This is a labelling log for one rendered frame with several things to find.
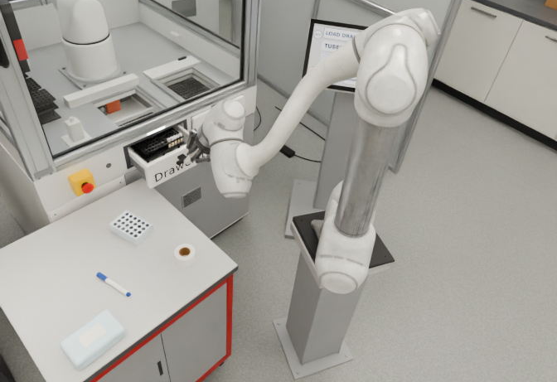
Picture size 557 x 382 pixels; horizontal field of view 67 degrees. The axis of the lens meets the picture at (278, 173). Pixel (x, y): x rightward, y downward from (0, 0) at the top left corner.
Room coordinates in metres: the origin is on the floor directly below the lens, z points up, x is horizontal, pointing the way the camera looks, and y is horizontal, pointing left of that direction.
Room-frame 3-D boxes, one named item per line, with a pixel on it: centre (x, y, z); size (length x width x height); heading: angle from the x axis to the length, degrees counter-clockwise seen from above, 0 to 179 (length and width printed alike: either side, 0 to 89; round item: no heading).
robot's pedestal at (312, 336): (1.02, -0.25, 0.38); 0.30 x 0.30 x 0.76; 25
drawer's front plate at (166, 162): (1.23, 0.39, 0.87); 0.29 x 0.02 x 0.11; 140
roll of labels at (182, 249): (0.86, 0.28, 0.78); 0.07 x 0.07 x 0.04
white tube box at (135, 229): (0.95, 0.49, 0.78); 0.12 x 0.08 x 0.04; 65
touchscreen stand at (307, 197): (1.87, -0.32, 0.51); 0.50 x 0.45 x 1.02; 176
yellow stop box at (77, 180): (1.05, 0.69, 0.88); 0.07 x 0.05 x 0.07; 140
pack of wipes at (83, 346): (0.54, 0.46, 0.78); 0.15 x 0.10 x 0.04; 143
